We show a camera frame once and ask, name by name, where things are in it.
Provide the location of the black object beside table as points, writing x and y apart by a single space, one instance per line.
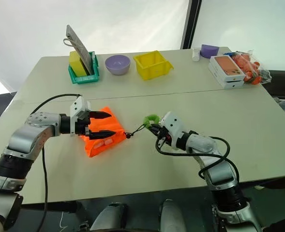
282 82

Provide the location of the black window frame post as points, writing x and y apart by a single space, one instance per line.
189 24

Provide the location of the purple cylinder container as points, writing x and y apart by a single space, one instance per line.
209 51

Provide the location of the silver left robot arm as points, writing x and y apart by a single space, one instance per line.
23 140

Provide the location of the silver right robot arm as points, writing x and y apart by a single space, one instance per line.
219 174

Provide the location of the small white tube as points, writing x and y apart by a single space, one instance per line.
196 55

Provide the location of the dark rounded grey shape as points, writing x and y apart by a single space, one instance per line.
108 217
172 215

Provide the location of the green plastic bin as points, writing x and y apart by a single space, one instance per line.
84 78

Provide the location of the yellow plastic bin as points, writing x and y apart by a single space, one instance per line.
152 68

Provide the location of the plain white phone box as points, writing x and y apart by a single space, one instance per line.
227 84

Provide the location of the yellow sponge block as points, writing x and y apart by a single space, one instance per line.
77 64

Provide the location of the clear bag of orange items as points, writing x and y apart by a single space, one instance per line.
250 66

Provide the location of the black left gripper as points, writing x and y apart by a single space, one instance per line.
83 125

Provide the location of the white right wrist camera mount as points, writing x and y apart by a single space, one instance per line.
173 125

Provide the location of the orange fabric pouch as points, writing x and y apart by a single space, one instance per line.
103 147

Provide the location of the white phone box orange print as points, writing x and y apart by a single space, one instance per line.
229 67

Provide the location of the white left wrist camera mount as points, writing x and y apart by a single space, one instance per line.
79 106

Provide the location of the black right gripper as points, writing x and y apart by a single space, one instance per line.
162 135

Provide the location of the purple bowl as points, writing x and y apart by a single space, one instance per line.
117 64

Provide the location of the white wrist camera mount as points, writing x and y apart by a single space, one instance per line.
79 106
173 125

